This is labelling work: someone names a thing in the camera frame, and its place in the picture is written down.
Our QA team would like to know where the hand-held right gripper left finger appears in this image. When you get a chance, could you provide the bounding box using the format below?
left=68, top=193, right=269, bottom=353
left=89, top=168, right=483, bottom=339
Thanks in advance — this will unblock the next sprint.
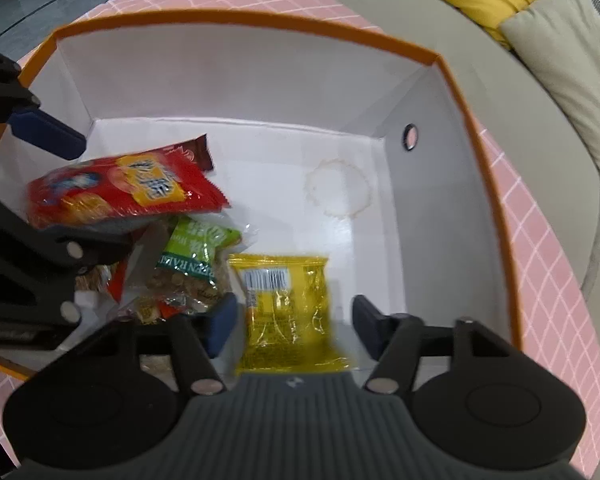
left=65, top=292, right=238, bottom=396

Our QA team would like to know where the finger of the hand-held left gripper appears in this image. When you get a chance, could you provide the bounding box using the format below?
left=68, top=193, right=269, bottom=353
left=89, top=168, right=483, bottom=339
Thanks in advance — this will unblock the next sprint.
left=0, top=42, right=87, bottom=162
left=0, top=185, right=133, bottom=333

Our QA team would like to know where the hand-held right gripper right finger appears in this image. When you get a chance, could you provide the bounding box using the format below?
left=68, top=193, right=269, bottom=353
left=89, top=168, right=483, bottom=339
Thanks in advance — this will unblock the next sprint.
left=352, top=294, right=520, bottom=395

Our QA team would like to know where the orange stick snack packet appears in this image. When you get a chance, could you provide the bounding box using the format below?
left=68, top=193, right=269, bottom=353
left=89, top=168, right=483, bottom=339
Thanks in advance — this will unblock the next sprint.
left=74, top=259, right=131, bottom=306

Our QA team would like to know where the green raisin packet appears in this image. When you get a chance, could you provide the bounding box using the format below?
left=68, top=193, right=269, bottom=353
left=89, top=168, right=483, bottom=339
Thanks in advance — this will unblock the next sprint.
left=145, top=215, right=258, bottom=318

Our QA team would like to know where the yellow snack packet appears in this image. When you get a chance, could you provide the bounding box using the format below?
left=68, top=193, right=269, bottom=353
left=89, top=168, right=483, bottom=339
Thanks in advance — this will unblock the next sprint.
left=228, top=255, right=353, bottom=376

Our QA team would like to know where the dark red snack bar packet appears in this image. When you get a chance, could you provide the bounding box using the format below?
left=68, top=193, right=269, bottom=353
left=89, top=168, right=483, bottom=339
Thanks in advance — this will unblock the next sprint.
left=162, top=133, right=216, bottom=173

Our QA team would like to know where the orange cardboard box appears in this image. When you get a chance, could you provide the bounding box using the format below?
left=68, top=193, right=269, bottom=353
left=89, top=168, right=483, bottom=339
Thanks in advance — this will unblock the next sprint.
left=0, top=8, right=523, bottom=381

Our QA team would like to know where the pink checked tablecloth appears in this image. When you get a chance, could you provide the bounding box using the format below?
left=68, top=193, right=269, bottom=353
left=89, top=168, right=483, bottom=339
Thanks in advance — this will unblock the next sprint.
left=0, top=0, right=600, bottom=480

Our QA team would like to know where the beige sofa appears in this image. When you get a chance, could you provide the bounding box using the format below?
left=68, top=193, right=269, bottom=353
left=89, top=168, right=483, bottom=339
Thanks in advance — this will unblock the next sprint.
left=195, top=0, right=600, bottom=301

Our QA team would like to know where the beige pillow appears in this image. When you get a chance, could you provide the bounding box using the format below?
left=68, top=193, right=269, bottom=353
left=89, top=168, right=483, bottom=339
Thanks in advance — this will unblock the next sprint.
left=500, top=0, right=600, bottom=176

